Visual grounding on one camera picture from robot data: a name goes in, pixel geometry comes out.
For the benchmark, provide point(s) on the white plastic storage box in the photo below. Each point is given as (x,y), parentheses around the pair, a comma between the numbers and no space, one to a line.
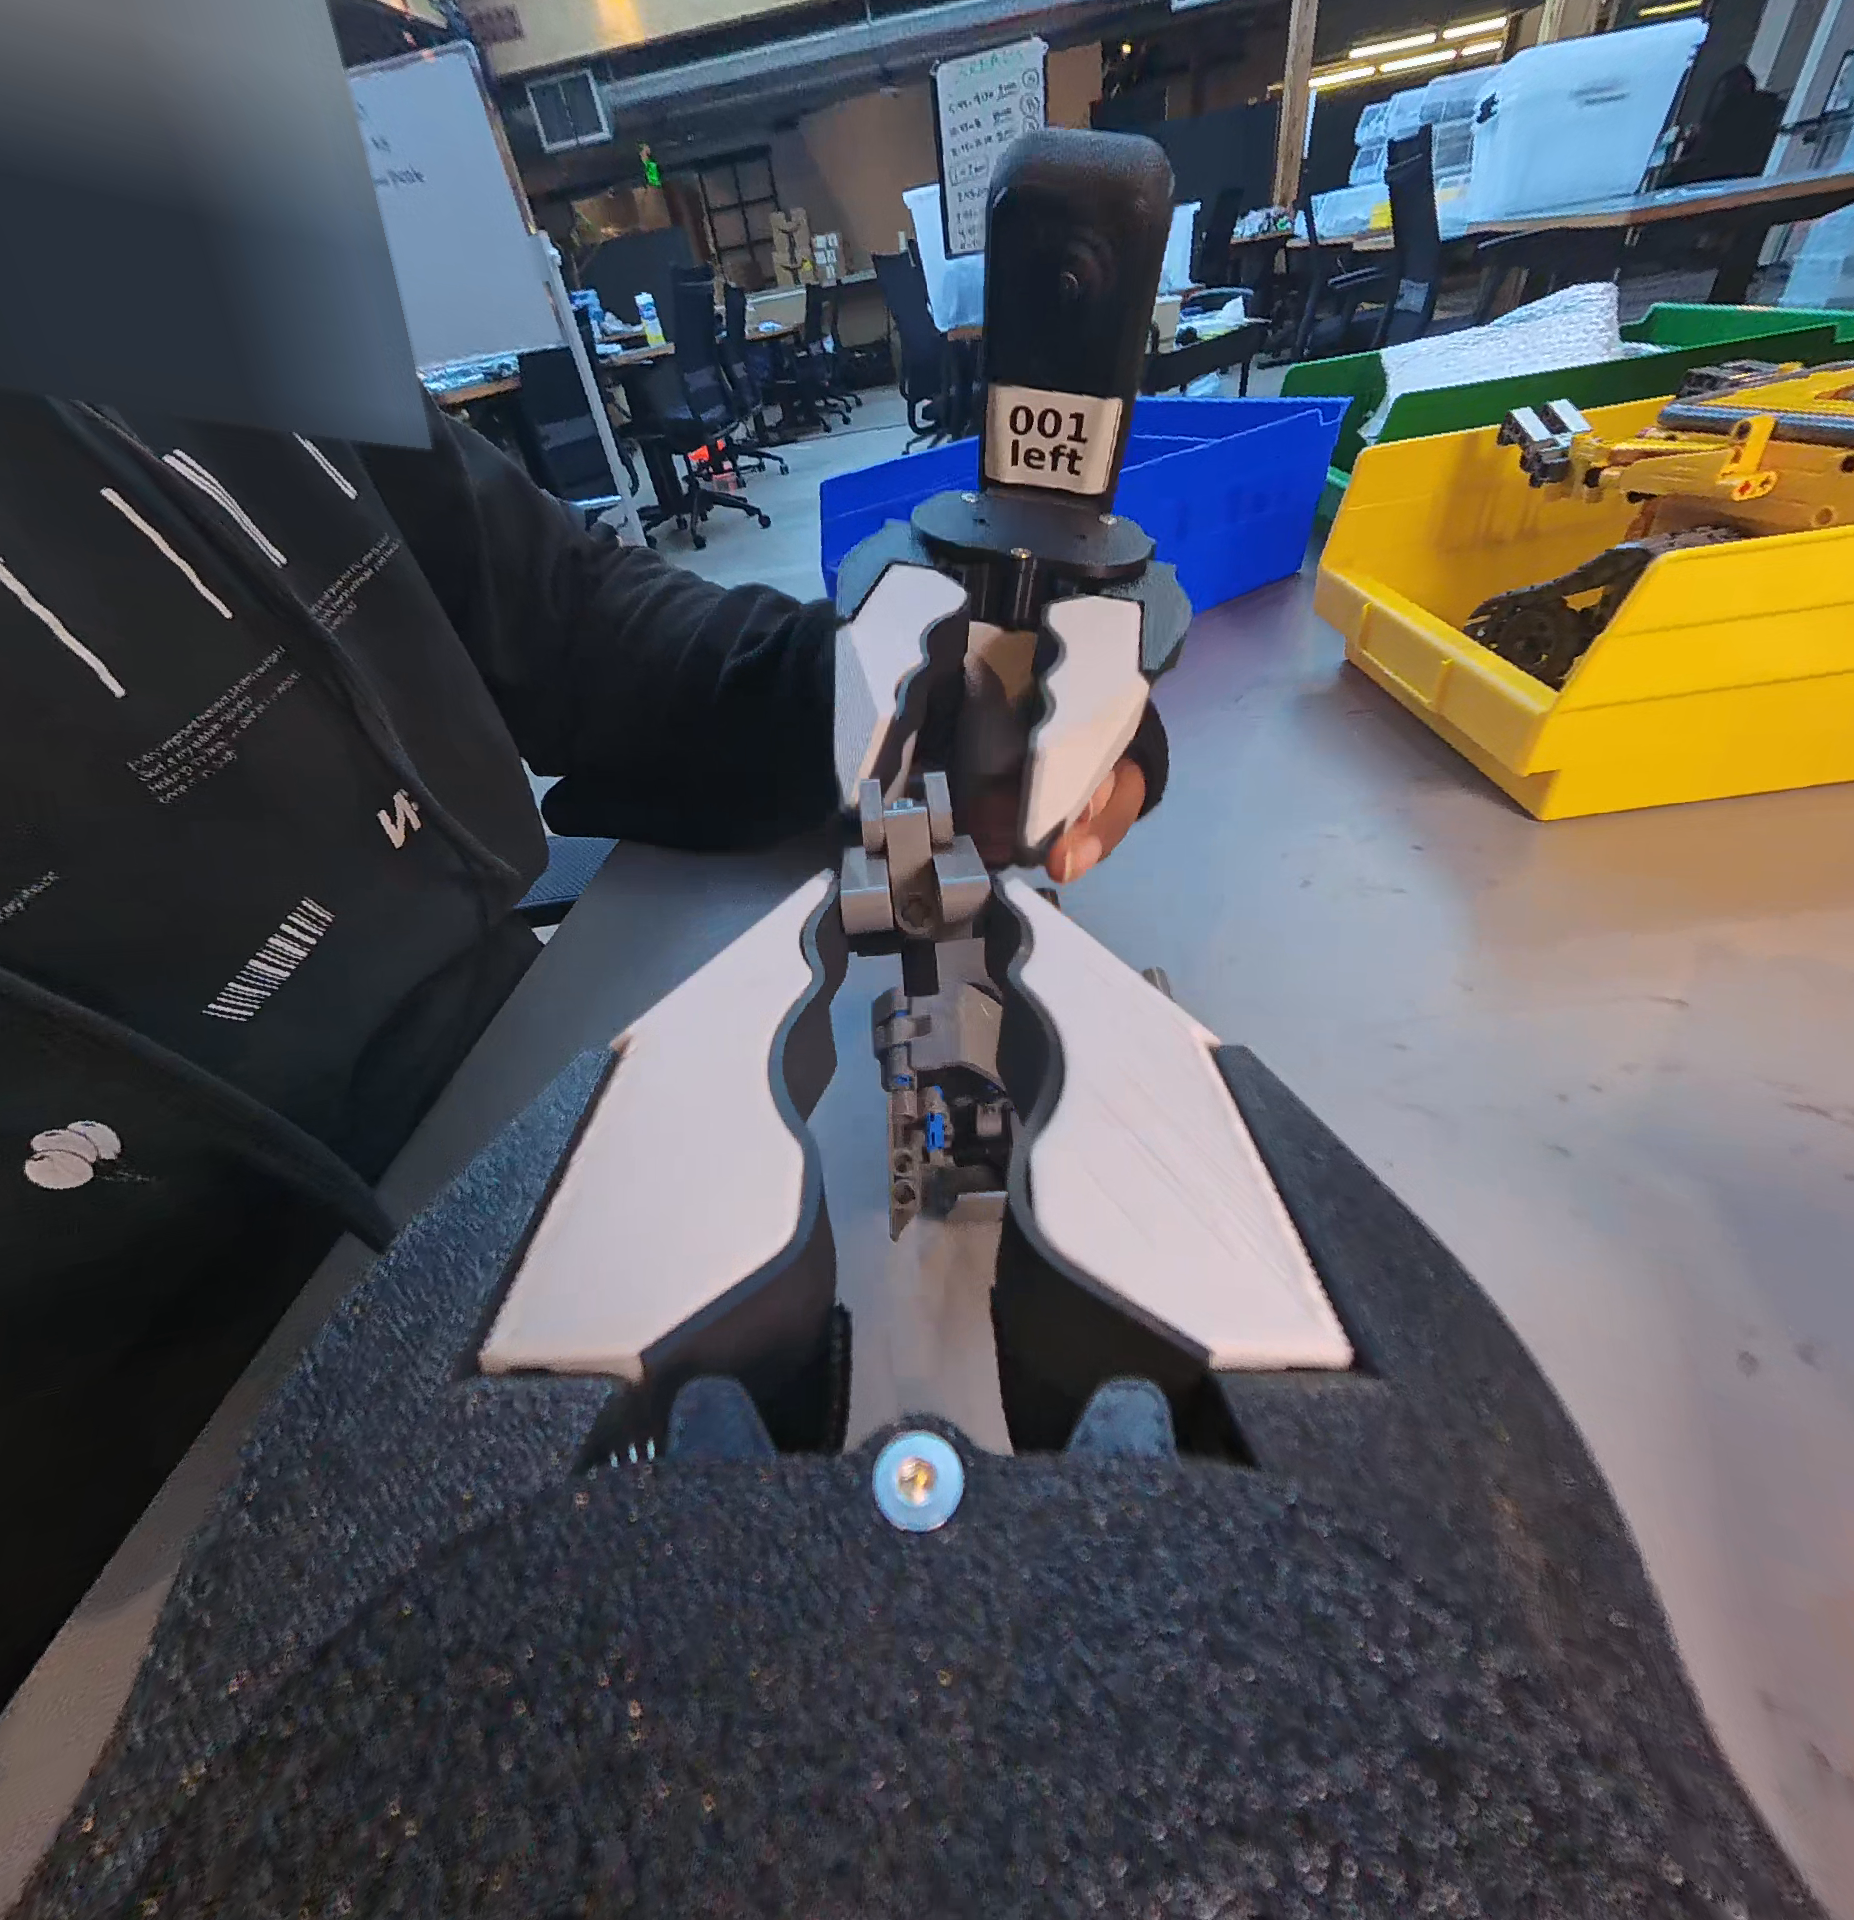
(1587,120)

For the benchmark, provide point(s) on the white bubble wrap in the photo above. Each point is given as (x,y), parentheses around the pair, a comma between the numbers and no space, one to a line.
(1512,344)

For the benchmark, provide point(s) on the grey motor block assembly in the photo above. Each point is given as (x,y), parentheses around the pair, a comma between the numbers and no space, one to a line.
(976,1094)

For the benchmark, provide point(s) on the wooden office table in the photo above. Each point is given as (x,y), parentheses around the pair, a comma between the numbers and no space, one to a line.
(1692,204)

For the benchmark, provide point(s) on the wall air vent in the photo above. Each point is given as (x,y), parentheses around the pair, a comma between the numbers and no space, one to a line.
(567,108)

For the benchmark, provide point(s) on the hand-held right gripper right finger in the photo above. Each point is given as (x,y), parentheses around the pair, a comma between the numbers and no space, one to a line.
(1181,1200)

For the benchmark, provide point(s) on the white notice board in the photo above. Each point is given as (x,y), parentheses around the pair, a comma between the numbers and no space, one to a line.
(989,142)

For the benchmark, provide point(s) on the person's left hand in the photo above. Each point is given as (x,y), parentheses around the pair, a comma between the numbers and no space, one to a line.
(1100,838)

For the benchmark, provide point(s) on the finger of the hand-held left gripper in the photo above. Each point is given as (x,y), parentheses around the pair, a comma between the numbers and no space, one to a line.
(891,675)
(1094,704)

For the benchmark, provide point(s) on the person's black hoodie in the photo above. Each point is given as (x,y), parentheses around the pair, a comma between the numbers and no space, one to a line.
(192,900)

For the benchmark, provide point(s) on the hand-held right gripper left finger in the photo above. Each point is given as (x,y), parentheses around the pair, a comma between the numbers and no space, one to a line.
(656,1185)

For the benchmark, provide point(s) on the grey desk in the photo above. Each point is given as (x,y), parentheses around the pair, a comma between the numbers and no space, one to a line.
(1466,1050)

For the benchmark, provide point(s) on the yellow plastic parts bin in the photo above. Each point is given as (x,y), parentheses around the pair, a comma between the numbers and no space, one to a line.
(1692,704)

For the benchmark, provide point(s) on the blue plastic bin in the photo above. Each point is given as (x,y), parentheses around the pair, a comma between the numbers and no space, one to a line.
(1227,494)

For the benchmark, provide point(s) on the yellow tracked toy robot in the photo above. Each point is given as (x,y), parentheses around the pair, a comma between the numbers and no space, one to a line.
(1663,494)

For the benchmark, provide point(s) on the green plastic bin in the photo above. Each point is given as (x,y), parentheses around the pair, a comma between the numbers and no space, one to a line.
(1766,338)

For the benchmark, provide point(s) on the person's left forearm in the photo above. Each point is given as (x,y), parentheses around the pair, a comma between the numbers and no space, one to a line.
(642,704)

